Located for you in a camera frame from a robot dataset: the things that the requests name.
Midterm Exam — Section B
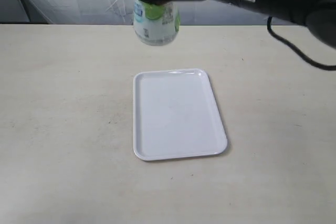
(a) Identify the white backdrop curtain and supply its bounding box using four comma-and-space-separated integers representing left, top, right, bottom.
25, 0, 267, 25

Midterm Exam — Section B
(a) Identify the white rectangular plastic tray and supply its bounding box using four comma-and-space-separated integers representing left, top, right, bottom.
133, 68, 228, 162

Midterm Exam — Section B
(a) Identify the black cable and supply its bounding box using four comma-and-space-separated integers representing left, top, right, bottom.
267, 16, 336, 71

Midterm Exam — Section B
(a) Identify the green white yogurt cup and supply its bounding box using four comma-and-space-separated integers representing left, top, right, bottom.
133, 0, 181, 46

